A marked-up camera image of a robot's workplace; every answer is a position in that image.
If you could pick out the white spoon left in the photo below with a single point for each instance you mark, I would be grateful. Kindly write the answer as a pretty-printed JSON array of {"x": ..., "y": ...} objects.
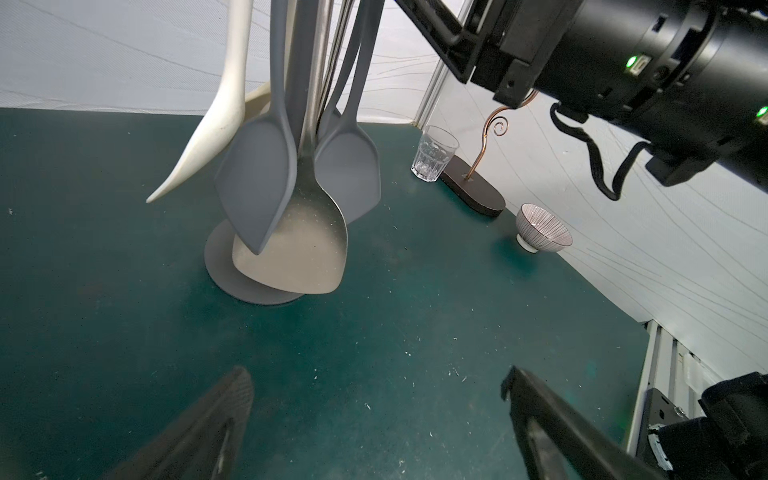
[{"x": 226, "y": 113}]

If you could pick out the clear drinking glass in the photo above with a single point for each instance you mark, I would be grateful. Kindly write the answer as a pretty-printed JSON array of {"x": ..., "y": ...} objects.
[{"x": 435, "y": 150}]

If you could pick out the grey utensil rack stand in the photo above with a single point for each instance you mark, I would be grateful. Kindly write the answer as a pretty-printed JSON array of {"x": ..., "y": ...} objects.
[{"x": 219, "y": 246}]

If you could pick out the copper mug tree stand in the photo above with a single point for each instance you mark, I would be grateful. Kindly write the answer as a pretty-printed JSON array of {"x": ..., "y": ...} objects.
[{"x": 467, "y": 183}]

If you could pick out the green mat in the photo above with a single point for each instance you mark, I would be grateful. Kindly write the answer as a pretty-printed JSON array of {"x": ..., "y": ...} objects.
[{"x": 111, "y": 326}]

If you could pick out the steel turner wood handle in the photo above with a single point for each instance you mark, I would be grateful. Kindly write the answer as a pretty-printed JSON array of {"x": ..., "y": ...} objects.
[{"x": 307, "y": 252}]

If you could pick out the striped ceramic bowl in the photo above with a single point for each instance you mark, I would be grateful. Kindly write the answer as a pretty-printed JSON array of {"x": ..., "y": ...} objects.
[{"x": 538, "y": 230}]

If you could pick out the aluminium front rail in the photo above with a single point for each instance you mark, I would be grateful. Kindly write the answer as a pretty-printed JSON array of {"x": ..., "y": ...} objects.
[{"x": 676, "y": 372}]

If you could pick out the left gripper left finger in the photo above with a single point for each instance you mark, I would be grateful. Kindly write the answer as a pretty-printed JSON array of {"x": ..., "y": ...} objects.
[{"x": 203, "y": 442}]

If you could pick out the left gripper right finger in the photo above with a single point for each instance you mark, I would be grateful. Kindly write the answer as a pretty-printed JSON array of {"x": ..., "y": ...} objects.
[{"x": 551, "y": 434}]

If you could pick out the grey spatula on rack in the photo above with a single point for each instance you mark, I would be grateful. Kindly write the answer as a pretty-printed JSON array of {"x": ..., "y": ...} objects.
[{"x": 256, "y": 177}]

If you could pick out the white spoon right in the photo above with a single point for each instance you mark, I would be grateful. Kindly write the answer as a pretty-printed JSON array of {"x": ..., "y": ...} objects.
[{"x": 257, "y": 102}]

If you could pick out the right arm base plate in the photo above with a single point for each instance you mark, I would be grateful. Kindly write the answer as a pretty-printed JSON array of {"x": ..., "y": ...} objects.
[{"x": 729, "y": 441}]

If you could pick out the white spoon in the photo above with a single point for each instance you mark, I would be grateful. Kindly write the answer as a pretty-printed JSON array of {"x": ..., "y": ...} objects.
[
  {"x": 257, "y": 102},
  {"x": 226, "y": 113}
]

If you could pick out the grey spatula mint handle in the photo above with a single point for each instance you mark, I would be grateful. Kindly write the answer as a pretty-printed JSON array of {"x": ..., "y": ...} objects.
[
  {"x": 347, "y": 164},
  {"x": 333, "y": 86}
]

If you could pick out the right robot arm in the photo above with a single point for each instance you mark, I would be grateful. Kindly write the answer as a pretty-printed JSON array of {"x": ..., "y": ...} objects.
[{"x": 685, "y": 81}]

